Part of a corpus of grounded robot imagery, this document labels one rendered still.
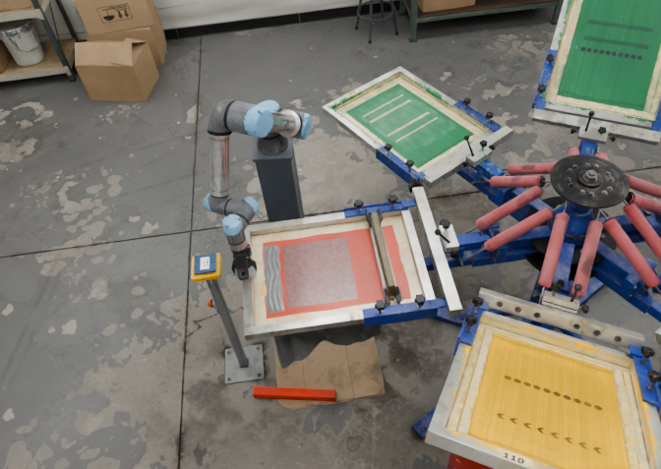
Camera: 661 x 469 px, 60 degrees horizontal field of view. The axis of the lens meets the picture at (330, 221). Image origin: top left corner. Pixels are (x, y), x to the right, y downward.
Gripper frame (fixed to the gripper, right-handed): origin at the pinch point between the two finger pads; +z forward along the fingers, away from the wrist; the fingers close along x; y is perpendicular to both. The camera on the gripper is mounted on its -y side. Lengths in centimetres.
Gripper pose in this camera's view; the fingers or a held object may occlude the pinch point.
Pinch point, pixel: (247, 277)
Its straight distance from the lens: 251.5
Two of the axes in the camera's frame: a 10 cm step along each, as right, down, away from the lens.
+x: -9.9, 1.4, -0.3
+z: 0.7, 6.6, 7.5
